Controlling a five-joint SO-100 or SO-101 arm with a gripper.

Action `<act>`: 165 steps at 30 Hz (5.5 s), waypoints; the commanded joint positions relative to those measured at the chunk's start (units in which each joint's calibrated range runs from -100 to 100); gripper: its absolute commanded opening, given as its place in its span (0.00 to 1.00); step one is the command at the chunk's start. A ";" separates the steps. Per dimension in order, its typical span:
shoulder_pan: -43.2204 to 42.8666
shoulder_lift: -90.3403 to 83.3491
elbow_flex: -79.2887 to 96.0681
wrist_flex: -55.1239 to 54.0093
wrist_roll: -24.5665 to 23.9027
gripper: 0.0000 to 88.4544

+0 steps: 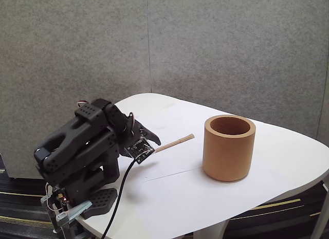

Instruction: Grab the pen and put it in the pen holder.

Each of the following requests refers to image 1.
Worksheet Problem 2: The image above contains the white straight table leg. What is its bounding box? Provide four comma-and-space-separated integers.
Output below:
312, 172, 329, 239

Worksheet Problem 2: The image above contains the thin white wire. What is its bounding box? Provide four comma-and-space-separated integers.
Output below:
44, 181, 65, 213

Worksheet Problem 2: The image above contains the grey metal table clamp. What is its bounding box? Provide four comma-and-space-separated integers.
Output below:
40, 195, 93, 235

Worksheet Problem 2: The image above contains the thin wooden pen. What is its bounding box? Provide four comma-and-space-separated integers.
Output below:
154, 134, 195, 153

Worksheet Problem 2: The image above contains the black camera cable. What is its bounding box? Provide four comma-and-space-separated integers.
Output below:
101, 158, 137, 239

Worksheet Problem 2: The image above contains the controller board with LEDs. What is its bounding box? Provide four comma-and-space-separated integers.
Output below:
50, 188, 70, 206

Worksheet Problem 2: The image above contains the white curved table leg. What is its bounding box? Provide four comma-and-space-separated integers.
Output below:
192, 218, 230, 239

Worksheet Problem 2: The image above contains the brown cylindrical pen holder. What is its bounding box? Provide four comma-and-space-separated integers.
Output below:
202, 115, 257, 182

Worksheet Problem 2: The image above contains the bare camera circuit board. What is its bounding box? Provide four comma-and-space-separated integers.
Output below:
124, 136, 156, 164

